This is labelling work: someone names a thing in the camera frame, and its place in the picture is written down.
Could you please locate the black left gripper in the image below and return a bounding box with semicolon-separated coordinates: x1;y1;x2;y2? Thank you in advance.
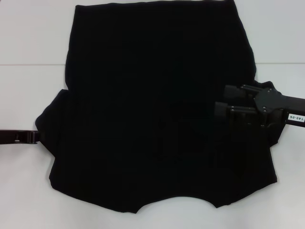
0;130;45;145

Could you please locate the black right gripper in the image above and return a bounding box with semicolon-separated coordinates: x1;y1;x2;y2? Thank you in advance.
213;83;305;131

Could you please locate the black t-shirt with white print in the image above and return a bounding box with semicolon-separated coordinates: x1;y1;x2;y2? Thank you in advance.
35;0;290;208

